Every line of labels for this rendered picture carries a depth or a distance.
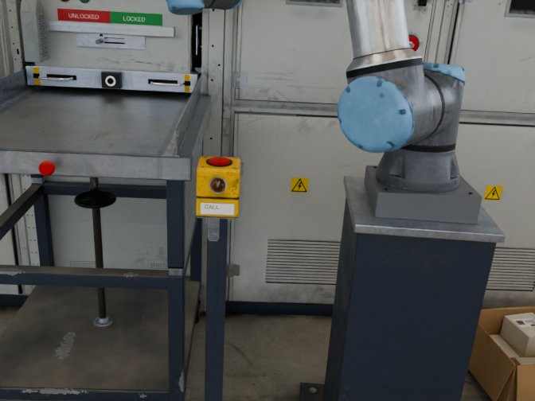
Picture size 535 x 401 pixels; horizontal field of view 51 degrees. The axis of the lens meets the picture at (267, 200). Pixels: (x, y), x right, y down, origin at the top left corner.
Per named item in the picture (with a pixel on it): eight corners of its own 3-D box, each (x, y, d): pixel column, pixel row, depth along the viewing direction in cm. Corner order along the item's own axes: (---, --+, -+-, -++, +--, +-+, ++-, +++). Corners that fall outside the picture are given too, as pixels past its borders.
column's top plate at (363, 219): (463, 190, 150) (465, 183, 149) (504, 243, 120) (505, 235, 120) (342, 182, 151) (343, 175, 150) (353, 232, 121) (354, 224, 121)
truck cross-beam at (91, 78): (197, 93, 183) (197, 74, 181) (27, 84, 181) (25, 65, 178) (198, 90, 188) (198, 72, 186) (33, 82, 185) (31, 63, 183)
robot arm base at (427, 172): (443, 171, 142) (449, 130, 139) (470, 194, 124) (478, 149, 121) (369, 169, 142) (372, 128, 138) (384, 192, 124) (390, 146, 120)
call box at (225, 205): (238, 220, 107) (240, 169, 103) (196, 219, 107) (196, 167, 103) (239, 204, 114) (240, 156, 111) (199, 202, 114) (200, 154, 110)
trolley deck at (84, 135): (191, 181, 128) (191, 156, 126) (-90, 169, 125) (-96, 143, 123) (210, 112, 191) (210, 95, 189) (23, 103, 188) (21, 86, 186)
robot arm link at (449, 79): (466, 138, 131) (478, 60, 125) (437, 151, 118) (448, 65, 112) (406, 129, 140) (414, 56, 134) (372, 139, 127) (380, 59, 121)
